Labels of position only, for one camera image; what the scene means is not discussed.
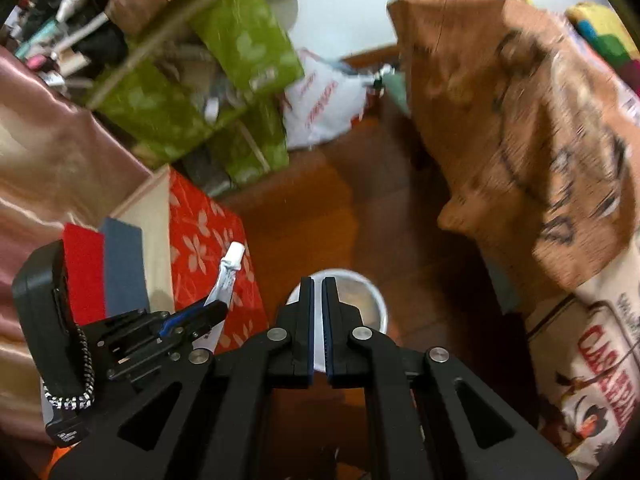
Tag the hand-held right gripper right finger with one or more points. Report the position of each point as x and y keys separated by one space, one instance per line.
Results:
x=330 y=320

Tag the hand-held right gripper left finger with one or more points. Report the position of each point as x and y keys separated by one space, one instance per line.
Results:
x=306 y=320

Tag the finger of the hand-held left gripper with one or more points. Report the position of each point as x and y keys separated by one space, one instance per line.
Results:
x=180 y=321
x=165 y=357

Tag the white cup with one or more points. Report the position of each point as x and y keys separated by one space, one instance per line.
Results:
x=371 y=305

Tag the white squeeze tube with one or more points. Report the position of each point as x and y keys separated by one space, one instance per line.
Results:
x=231 y=265

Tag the red floral box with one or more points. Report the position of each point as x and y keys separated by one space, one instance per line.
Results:
x=200 y=240

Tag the pink satin cloth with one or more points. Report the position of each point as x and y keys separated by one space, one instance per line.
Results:
x=55 y=150

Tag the small green floral box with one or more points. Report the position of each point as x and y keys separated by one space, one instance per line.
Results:
x=260 y=145

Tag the white plastic bag red print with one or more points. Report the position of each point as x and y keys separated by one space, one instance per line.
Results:
x=320 y=100

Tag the mint green container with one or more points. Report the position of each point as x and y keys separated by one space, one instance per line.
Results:
x=396 y=89

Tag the brown paper bag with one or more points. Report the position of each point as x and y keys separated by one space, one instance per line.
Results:
x=500 y=135

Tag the printed canvas tote bag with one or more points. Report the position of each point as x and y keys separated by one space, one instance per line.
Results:
x=590 y=370

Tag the green patterned bag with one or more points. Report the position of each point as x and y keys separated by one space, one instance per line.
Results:
x=240 y=35

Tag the brown cardboard box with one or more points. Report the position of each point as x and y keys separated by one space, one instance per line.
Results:
x=132 y=5

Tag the yellow green knitted item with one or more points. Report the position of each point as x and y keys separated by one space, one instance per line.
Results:
x=602 y=35

